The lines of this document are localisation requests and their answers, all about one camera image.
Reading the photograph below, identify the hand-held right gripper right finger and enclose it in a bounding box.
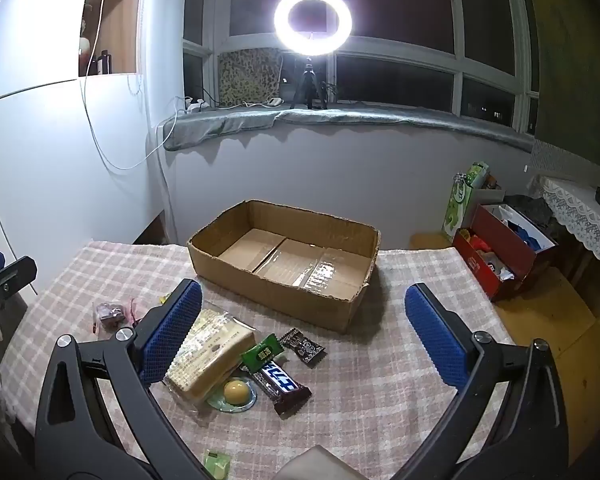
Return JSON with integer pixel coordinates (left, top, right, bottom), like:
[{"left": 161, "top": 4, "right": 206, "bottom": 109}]
[{"left": 395, "top": 282, "right": 568, "bottom": 480}]

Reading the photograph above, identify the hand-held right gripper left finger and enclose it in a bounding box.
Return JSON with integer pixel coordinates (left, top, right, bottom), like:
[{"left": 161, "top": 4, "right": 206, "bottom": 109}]
[{"left": 34, "top": 279, "right": 211, "bottom": 480}]

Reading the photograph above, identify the clear-wrapped sandwich packet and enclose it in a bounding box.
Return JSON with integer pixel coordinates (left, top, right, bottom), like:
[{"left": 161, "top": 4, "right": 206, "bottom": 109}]
[{"left": 162, "top": 300, "right": 257, "bottom": 413}]

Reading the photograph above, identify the red candy packet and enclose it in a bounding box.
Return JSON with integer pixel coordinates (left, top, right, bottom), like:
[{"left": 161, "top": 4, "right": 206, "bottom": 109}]
[{"left": 91, "top": 299, "right": 142, "bottom": 335}]

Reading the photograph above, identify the yellow ball snack packet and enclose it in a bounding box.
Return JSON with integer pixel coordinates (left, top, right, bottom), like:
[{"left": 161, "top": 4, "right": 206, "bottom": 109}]
[{"left": 205, "top": 376, "right": 257, "bottom": 413}]

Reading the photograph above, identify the dark chocolate bar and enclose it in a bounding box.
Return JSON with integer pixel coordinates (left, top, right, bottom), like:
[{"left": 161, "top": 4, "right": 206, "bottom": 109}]
[{"left": 250, "top": 360, "right": 312, "bottom": 418}]

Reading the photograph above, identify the black patterned snack packet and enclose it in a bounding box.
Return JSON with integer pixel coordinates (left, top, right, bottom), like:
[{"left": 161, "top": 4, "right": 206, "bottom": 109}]
[{"left": 279, "top": 327, "right": 328, "bottom": 368}]

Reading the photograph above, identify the pale green candy packet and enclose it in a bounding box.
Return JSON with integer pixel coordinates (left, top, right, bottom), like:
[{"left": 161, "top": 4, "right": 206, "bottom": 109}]
[{"left": 201, "top": 449, "right": 231, "bottom": 480}]

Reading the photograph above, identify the pink plaid tablecloth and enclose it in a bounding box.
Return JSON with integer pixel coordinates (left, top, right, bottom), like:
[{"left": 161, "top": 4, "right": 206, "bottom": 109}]
[{"left": 0, "top": 240, "right": 518, "bottom": 480}]

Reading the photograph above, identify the red cardboard box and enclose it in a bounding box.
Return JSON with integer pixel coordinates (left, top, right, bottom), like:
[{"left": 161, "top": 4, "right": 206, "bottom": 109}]
[{"left": 452, "top": 202, "right": 561, "bottom": 301}]

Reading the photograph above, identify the green carton box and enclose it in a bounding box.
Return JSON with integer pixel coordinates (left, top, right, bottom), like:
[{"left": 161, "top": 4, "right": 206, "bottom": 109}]
[{"left": 441, "top": 161, "right": 491, "bottom": 243}]

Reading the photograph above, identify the lace covered side table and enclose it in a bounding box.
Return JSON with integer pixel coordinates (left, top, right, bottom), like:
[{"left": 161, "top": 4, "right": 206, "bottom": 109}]
[{"left": 532, "top": 175, "right": 600, "bottom": 311}]

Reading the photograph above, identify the grey windowsill blanket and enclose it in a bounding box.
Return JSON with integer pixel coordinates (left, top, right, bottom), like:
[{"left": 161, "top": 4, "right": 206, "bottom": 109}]
[{"left": 162, "top": 102, "right": 536, "bottom": 153}]

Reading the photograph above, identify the leopard print cushion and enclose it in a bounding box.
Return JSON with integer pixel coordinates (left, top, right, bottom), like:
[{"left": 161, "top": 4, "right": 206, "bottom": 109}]
[{"left": 217, "top": 47, "right": 284, "bottom": 107}]

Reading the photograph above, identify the black tripod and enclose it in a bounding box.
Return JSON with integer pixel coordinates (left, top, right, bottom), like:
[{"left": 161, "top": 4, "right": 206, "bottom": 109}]
[{"left": 290, "top": 55, "right": 328, "bottom": 110}]

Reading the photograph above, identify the wooden wall shelf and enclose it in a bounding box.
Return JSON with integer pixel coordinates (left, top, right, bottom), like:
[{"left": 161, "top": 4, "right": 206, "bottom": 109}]
[{"left": 82, "top": 0, "right": 145, "bottom": 77}]

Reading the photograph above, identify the white window frame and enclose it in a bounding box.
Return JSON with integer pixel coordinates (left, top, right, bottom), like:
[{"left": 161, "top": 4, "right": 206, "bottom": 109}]
[{"left": 182, "top": 0, "right": 541, "bottom": 136}]

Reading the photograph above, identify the ring light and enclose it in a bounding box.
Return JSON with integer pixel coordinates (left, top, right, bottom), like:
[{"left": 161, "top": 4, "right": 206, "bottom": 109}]
[{"left": 273, "top": 0, "right": 353, "bottom": 56}]

